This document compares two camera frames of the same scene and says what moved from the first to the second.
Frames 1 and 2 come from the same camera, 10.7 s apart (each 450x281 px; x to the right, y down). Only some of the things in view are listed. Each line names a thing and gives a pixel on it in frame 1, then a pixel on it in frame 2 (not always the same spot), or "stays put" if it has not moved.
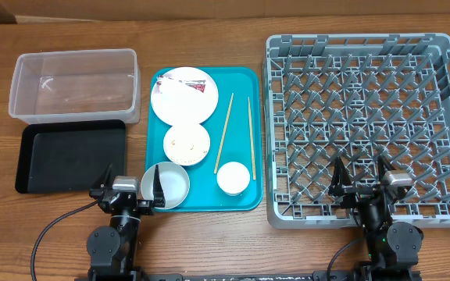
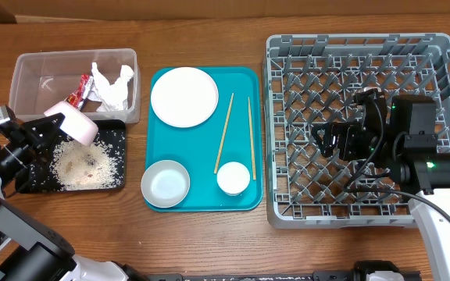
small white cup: x=233 y=178 stays put
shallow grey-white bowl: x=175 y=183 stays put
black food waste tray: x=69 y=156 stays put
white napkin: x=167 y=84 → x=111 y=95
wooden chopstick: x=227 y=119 stays put
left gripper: x=158 y=196 → x=38 y=126
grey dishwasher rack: x=362 y=97 stays put
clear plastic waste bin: x=90 y=84 stays put
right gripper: x=362 y=196 → x=340 y=140
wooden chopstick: x=252 y=143 stays put
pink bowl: x=187 y=144 → x=76 y=125
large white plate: x=184 y=96 stays put
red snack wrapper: x=198 y=84 → x=76 y=98
